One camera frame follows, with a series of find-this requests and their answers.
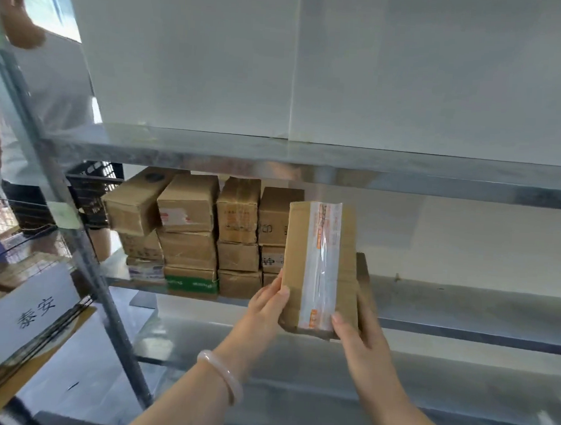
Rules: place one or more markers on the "metal shelving rack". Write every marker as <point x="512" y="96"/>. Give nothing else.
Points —
<point x="311" y="162"/>

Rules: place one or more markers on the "black plastic crate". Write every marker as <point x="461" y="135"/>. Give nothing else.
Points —
<point x="96" y="186"/>

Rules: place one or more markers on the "person's right hand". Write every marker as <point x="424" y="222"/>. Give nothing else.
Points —
<point x="371" y="360"/>

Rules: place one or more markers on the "white-taped brown cardboard box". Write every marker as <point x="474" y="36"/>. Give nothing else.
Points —
<point x="297" y="258"/>

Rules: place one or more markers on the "stack of cardboard boxes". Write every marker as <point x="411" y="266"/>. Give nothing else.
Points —
<point x="187" y="205"/>

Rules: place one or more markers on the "person's left hand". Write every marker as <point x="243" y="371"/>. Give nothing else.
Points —
<point x="256" y="321"/>

